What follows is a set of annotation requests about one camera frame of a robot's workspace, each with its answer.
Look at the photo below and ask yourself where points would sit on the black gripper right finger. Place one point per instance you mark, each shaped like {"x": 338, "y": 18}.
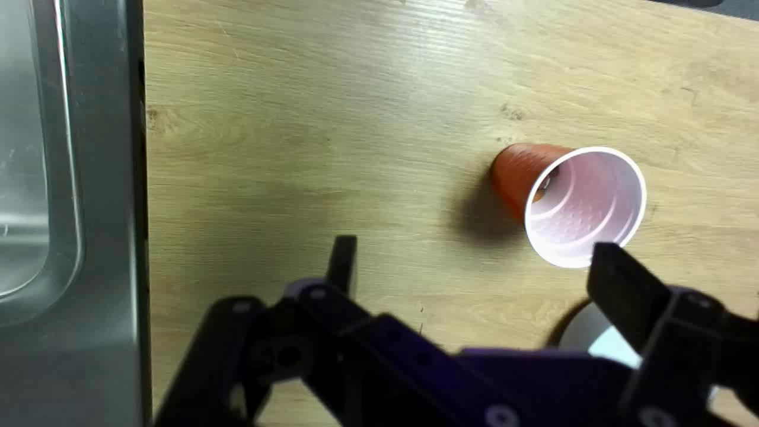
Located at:
{"x": 632, "y": 288}

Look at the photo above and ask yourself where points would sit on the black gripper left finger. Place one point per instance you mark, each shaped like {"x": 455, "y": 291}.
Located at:
{"x": 341, "y": 263}

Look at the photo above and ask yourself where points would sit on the red plastic cup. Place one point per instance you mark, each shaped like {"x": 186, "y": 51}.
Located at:
{"x": 588, "y": 202}

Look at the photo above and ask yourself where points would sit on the gray bowl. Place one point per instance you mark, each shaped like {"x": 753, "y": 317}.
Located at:
{"x": 588, "y": 335}

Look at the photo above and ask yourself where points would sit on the stainless steel sink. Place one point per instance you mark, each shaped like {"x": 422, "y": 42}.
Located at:
{"x": 96, "y": 238}

